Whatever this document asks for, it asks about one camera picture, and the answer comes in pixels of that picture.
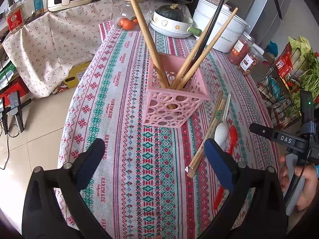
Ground white electric cooking pot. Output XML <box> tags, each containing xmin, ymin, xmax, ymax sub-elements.
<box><xmin>192</xmin><ymin>0</ymin><xmax>249</xmax><ymax>53</ymax></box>

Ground green leafy vegetables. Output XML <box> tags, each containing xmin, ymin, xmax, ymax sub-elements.
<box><xmin>288</xmin><ymin>36</ymin><xmax>318</xmax><ymax>109</ymax></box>

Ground person's right hand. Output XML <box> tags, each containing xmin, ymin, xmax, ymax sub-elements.
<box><xmin>279</xmin><ymin>154</ymin><xmax>319</xmax><ymax>212</ymax></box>

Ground white ceramic casserole dish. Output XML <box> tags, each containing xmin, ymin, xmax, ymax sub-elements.
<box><xmin>149</xmin><ymin>12</ymin><xmax>202</xmax><ymax>39</ymax></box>

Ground black chopstick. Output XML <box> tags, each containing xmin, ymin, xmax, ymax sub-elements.
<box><xmin>195</xmin><ymin>0</ymin><xmax>225</xmax><ymax>60</ymax></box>

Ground jar of red dried fruit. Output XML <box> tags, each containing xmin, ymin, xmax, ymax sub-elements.
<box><xmin>228</xmin><ymin>31</ymin><xmax>255</xmax><ymax>65</ymax></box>

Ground jar of dried fruit rings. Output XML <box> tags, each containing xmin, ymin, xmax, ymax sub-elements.
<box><xmin>237</xmin><ymin>44</ymin><xmax>263</xmax><ymax>75</ymax></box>

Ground patterned woven tablecloth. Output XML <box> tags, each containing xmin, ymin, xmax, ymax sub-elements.
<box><xmin>58</xmin><ymin>22</ymin><xmax>280</xmax><ymax>238</ymax></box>

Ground red labelled glass jar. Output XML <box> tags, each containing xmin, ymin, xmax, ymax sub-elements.
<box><xmin>5</xmin><ymin>0</ymin><xmax>25</xmax><ymax>34</ymax></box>

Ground pink perforated utensil holder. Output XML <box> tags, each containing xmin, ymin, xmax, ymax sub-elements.
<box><xmin>142</xmin><ymin>61</ymin><xmax>210</xmax><ymax>128</ymax></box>

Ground red plastic spoon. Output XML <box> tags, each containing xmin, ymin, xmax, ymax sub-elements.
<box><xmin>212</xmin><ymin>125</ymin><xmax>239</xmax><ymax>211</ymax></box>

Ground glass jar with tomatoes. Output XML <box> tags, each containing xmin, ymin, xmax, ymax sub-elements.
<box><xmin>112</xmin><ymin>0</ymin><xmax>153</xmax><ymax>31</ymax></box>

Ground bamboo chopstick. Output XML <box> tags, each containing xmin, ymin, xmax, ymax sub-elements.
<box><xmin>169</xmin><ymin>17</ymin><xmax>213</xmax><ymax>89</ymax></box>
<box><xmin>176</xmin><ymin>8</ymin><xmax>238</xmax><ymax>90</ymax></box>
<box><xmin>130</xmin><ymin>0</ymin><xmax>169</xmax><ymax>88</ymax></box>

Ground blue labelled clear canister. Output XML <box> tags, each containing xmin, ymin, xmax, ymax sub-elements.
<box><xmin>24</xmin><ymin>0</ymin><xmax>45</xmax><ymax>23</ymax></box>

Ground dark green squash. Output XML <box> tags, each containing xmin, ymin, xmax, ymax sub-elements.
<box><xmin>155</xmin><ymin>4</ymin><xmax>184</xmax><ymax>22</ymax></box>

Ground wrapped disposable chopsticks pair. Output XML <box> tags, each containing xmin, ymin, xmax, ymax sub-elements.
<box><xmin>185</xmin><ymin>91</ymin><xmax>224</xmax><ymax>178</ymax></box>

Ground black wire storage rack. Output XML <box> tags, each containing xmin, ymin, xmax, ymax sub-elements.
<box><xmin>256</xmin><ymin>47</ymin><xmax>319</xmax><ymax>130</ymax></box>

